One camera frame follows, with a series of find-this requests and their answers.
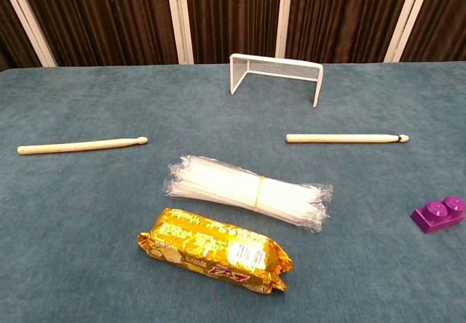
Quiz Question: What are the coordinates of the dark-marked tip wooden drumstick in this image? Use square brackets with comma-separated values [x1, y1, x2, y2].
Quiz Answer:
[285, 132, 410, 144]

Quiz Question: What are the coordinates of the plain-tip wooden drumstick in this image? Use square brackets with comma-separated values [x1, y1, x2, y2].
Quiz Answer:
[17, 136, 149, 156]

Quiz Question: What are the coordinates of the bundle of clear-wrapped straws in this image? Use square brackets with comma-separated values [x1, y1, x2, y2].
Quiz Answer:
[164, 154, 334, 234]

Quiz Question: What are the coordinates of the yellow rubber band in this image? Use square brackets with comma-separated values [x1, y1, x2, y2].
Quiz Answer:
[254, 175, 267, 213]

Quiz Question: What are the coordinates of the white mesh metal goal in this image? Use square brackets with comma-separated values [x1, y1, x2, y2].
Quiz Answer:
[229, 52, 324, 108]

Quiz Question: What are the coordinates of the teal velvet tablecloth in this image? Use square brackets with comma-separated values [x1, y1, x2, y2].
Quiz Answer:
[0, 60, 466, 323]

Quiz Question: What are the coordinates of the gold foil biscuit packet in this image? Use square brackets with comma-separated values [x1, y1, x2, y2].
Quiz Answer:
[137, 207, 294, 295]

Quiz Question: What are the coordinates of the purple toy building brick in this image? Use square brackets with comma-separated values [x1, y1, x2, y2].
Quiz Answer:
[410, 195, 466, 234]

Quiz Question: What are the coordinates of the white screen frame post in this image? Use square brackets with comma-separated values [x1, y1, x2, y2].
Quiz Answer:
[275, 0, 294, 59]
[0, 0, 58, 68]
[384, 0, 435, 63]
[165, 0, 194, 65]

